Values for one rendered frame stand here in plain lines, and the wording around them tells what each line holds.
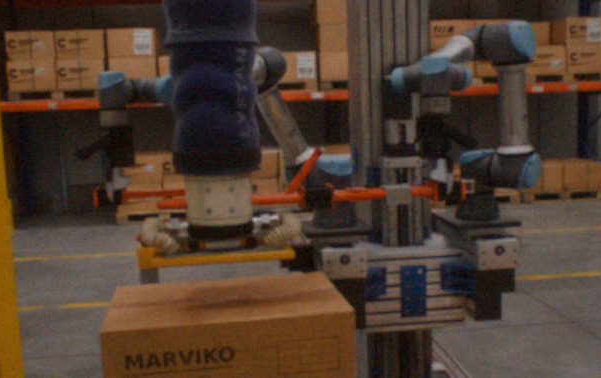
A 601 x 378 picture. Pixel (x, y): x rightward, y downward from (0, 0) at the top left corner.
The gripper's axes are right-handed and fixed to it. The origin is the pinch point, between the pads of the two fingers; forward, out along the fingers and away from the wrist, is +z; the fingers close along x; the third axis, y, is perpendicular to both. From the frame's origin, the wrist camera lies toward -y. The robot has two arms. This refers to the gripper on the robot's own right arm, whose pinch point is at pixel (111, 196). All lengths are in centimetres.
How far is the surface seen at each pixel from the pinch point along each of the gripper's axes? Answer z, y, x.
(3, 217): -5, -12, -67
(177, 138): -17.2, 20.2, -30.8
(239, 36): -41, 36, -36
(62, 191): 89, -162, 822
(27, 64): -85, -172, 699
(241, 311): 25, 34, -38
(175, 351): 32, 17, -45
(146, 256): 23.0, 7.4, 22.3
